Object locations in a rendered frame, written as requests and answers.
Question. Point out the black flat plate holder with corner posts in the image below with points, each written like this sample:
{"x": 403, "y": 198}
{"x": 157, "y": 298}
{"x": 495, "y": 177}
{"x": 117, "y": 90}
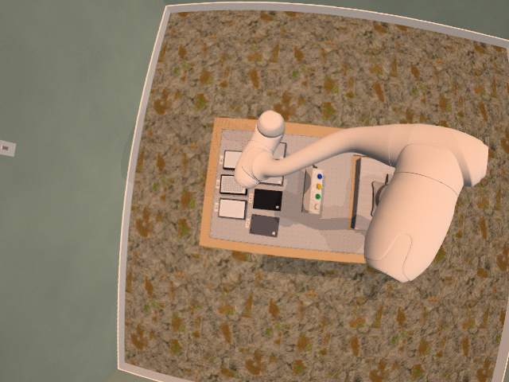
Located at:
{"x": 267, "y": 199}

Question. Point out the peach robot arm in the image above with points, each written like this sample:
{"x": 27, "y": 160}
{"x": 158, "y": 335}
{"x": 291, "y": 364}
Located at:
{"x": 412, "y": 210}

